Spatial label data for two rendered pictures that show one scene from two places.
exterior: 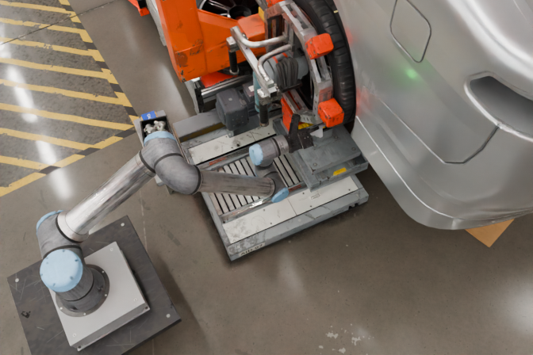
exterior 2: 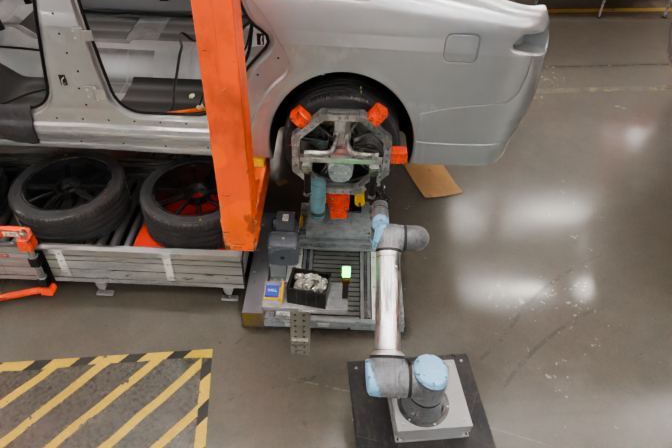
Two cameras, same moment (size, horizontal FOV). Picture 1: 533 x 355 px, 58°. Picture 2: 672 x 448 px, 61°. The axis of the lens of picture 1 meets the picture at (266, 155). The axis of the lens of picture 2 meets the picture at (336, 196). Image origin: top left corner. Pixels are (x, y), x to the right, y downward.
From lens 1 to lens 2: 231 cm
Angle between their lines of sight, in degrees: 45
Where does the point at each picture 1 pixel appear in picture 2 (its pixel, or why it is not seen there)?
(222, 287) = (423, 347)
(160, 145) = (393, 229)
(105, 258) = not seen: hidden behind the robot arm
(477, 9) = (501, 11)
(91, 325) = (459, 404)
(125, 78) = (126, 344)
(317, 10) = (354, 98)
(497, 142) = (532, 65)
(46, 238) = (394, 374)
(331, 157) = (364, 218)
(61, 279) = (443, 370)
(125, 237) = not seen: hidden behind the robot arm
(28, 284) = not seen: outside the picture
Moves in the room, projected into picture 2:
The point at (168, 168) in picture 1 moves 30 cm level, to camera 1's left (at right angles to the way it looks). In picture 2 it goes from (416, 232) to (393, 278)
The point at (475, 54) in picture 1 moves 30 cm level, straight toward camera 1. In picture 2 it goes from (514, 29) to (564, 55)
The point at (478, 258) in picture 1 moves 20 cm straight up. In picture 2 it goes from (467, 201) to (472, 180)
